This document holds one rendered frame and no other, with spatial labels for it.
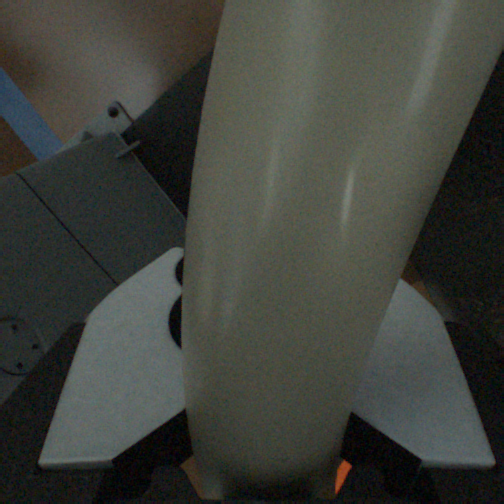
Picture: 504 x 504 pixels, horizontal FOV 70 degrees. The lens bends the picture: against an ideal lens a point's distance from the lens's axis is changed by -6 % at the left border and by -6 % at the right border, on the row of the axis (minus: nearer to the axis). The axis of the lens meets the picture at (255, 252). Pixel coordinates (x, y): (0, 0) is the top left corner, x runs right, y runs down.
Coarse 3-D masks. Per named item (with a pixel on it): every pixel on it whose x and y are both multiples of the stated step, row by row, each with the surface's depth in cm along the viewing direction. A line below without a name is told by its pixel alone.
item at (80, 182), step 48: (96, 144) 85; (0, 192) 54; (48, 192) 64; (96, 192) 76; (144, 192) 94; (0, 240) 50; (48, 240) 58; (96, 240) 69; (144, 240) 83; (0, 288) 47; (48, 288) 54; (96, 288) 63; (0, 336) 44; (48, 336) 50; (0, 384) 41
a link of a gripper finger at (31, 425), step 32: (64, 352) 8; (32, 384) 7; (0, 416) 7; (32, 416) 7; (0, 448) 6; (32, 448) 6; (0, 480) 5; (32, 480) 6; (64, 480) 6; (96, 480) 6
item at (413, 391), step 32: (384, 320) 9; (416, 320) 9; (384, 352) 8; (416, 352) 8; (448, 352) 8; (384, 384) 7; (416, 384) 7; (448, 384) 7; (352, 416) 7; (384, 416) 7; (416, 416) 7; (448, 416) 7; (352, 448) 7; (384, 448) 6; (416, 448) 6; (448, 448) 6; (480, 448) 6; (384, 480) 7
